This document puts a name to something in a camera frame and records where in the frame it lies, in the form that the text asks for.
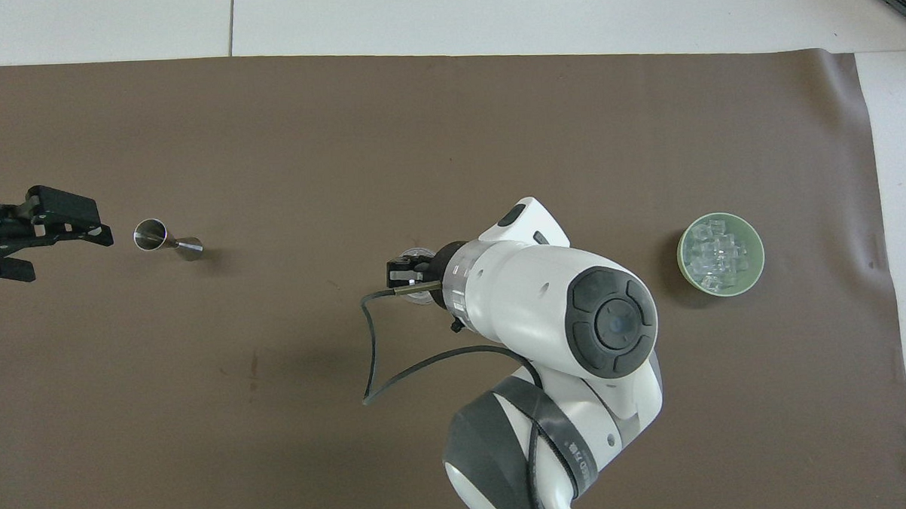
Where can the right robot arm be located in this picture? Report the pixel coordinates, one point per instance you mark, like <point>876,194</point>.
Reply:
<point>530,297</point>

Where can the clear ice cube heap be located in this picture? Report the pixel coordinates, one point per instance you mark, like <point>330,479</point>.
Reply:
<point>717,256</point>

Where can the green bowl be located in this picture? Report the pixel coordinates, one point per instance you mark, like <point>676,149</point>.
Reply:
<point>755,263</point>

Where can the clear drinking glass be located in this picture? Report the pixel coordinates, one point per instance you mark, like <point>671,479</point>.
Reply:
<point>415,253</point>

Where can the steel double-cone jigger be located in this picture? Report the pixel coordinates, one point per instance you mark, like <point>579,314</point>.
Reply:
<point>151,236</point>

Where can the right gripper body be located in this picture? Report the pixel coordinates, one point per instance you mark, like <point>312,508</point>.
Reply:
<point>442,274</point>

